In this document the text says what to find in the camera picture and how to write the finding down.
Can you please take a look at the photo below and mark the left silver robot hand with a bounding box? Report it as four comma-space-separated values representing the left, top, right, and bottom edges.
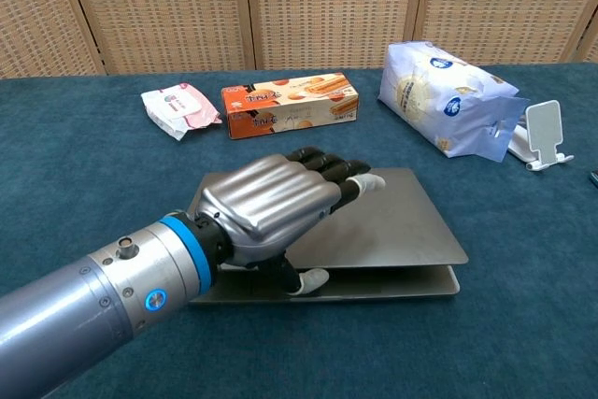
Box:
193, 145, 388, 296

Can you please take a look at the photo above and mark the silver laptop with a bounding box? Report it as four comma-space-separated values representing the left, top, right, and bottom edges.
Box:
188, 166, 470, 306

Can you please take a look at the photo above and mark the woven bamboo folding screen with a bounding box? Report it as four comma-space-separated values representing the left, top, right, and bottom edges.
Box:
0, 0, 598, 80

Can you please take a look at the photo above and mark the orange biscuit box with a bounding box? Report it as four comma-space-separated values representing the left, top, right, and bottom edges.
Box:
221, 72, 361, 141

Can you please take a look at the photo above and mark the pink white wet wipes pack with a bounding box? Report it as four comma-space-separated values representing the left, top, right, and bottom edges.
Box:
140, 82, 223, 142

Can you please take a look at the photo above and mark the blue table cloth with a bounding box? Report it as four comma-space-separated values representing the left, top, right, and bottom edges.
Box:
0, 61, 598, 399

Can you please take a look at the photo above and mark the pale blue snack bag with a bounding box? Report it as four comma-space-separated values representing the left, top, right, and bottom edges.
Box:
377, 40, 532, 163

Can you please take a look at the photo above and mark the white phone stand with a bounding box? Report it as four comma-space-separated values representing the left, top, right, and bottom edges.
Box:
506, 99, 576, 173

